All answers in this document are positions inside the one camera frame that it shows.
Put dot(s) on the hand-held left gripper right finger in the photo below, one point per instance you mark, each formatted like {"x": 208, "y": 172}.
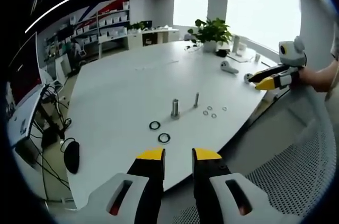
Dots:
{"x": 209, "y": 165}

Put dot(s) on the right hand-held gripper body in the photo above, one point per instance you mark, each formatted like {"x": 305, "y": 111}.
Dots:
{"x": 291, "y": 52}

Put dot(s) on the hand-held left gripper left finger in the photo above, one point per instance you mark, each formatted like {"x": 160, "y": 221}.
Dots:
{"x": 148, "y": 165}

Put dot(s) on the large black washer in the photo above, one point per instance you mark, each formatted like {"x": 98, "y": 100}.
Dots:
{"x": 155, "y": 125}
{"x": 159, "y": 138}

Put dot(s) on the thick metal threaded stud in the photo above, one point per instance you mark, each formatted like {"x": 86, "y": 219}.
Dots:
{"x": 175, "y": 107}

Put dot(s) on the thin metal threaded stud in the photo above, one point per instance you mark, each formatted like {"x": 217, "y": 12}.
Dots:
{"x": 196, "y": 99}

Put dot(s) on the small white cup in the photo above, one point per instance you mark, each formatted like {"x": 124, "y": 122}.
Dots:
{"x": 257, "y": 57}

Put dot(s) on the white handheld controller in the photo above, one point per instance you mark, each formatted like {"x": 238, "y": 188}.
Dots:
{"x": 229, "y": 67}
{"x": 247, "y": 78}

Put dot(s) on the white cylindrical bottle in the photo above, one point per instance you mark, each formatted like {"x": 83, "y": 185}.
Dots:
{"x": 236, "y": 44}

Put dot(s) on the small black object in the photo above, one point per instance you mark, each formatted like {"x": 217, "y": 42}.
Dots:
{"x": 222, "y": 52}

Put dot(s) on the green potted plant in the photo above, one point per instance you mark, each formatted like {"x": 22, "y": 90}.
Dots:
{"x": 212, "y": 32}

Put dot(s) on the black computer mouse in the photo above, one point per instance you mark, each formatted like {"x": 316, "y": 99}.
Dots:
{"x": 72, "y": 157}

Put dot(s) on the white mesh chair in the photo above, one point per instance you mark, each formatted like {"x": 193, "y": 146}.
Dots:
{"x": 291, "y": 171}

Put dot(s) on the white low cabinet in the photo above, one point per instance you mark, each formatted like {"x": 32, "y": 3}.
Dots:
{"x": 156, "y": 36}

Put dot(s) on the storage shelf with white bins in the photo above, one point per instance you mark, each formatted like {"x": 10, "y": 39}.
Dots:
{"x": 87, "y": 28}

